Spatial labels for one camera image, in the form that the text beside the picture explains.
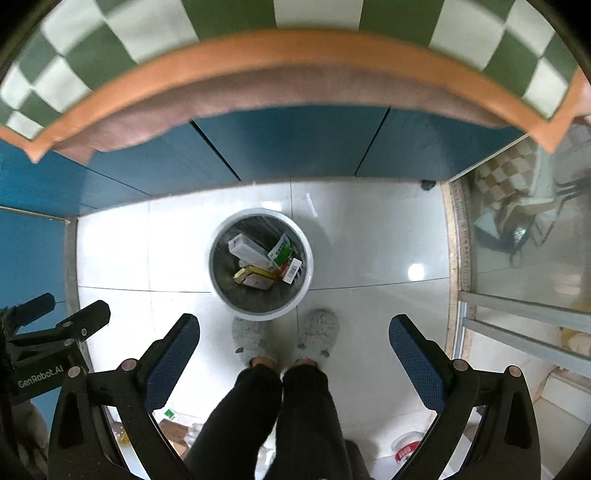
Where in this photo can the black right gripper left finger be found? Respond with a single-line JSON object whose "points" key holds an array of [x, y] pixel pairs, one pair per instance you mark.
{"points": [[82, 445]]}

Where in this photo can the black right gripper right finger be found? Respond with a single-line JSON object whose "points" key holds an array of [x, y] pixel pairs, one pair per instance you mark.
{"points": [[506, 445]]}

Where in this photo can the pink white long box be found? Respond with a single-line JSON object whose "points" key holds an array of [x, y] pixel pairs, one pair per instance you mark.
{"points": [[249, 252]]}

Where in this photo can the green white carton box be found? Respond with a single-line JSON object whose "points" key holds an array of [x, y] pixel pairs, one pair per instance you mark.
{"points": [[281, 253]]}

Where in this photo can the white medicine box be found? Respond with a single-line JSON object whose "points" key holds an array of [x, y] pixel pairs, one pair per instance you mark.
{"points": [[290, 273]]}

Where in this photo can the blue kitchen cabinet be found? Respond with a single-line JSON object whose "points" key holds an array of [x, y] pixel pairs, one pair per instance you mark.
{"points": [[134, 226]]}

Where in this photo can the white round trash bin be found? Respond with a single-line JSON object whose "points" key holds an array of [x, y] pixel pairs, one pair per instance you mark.
{"points": [[265, 227]]}

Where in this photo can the small cardboard box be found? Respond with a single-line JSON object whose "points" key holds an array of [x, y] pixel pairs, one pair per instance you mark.
{"points": [[175, 433]]}

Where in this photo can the grey left slipper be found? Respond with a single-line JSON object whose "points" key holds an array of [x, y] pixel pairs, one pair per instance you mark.
{"points": [[250, 340]]}

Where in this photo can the grey slipper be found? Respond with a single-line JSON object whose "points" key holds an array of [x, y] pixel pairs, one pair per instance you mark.
{"points": [[317, 335], [250, 340]]}

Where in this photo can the person's black trouser legs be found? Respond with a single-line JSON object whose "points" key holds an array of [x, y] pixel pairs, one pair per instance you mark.
{"points": [[298, 408]]}

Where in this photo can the grey right slipper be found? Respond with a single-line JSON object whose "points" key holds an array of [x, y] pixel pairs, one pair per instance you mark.
{"points": [[317, 335]]}

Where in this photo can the yellow red long box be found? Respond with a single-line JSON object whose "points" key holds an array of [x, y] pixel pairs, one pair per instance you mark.
{"points": [[253, 277]]}

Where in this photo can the green checkered table mat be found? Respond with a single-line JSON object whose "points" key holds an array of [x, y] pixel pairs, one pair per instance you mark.
{"points": [[89, 76]]}

